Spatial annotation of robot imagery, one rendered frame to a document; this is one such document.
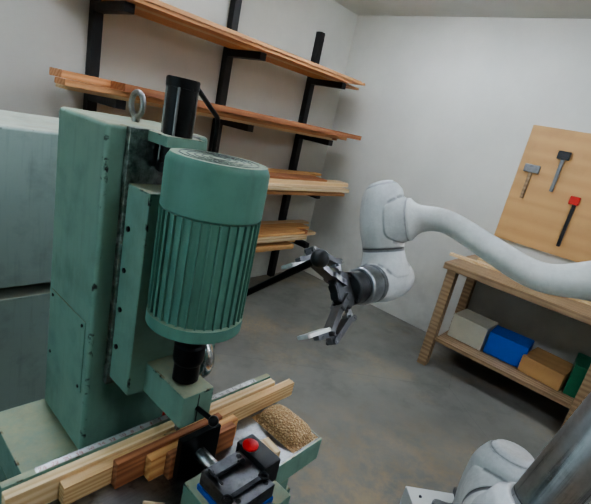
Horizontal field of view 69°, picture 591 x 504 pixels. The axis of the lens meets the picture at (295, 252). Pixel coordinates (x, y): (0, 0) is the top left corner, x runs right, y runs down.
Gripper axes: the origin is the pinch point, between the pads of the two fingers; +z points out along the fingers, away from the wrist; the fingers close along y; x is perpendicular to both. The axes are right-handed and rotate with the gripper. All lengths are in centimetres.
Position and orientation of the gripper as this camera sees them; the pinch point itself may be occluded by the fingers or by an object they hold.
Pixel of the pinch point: (298, 301)
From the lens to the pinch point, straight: 82.2
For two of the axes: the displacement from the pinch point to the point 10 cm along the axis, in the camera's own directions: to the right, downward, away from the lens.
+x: 7.1, -2.4, -6.6
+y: -2.3, -9.7, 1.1
